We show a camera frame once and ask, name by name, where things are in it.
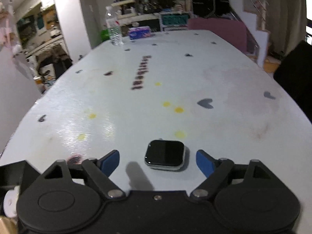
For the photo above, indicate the green shopping bag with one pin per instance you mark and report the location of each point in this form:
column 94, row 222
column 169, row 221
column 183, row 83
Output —
column 104, row 35

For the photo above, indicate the teal poizon box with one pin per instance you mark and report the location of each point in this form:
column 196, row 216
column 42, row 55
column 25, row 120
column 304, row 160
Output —
column 174, row 21

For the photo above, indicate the white round tape measure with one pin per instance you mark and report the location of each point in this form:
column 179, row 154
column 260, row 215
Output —
column 10, row 202

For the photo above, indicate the blue tissue pack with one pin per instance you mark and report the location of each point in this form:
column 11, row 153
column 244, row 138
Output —
column 135, row 33

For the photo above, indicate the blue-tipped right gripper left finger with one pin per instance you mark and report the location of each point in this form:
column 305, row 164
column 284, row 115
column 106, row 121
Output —
column 97, row 175

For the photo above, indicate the black smartwatch face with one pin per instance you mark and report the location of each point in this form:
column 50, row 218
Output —
column 165, row 155

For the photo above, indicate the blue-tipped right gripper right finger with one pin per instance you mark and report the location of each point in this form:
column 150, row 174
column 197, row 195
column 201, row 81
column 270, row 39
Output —
column 217, row 173

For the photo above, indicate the clear water bottle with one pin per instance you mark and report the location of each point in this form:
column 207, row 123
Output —
column 113, row 26

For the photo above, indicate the pink padded chair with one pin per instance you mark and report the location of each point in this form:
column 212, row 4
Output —
column 234, row 32

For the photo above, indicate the black storage box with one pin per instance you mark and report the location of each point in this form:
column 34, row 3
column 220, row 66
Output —
column 15, row 174

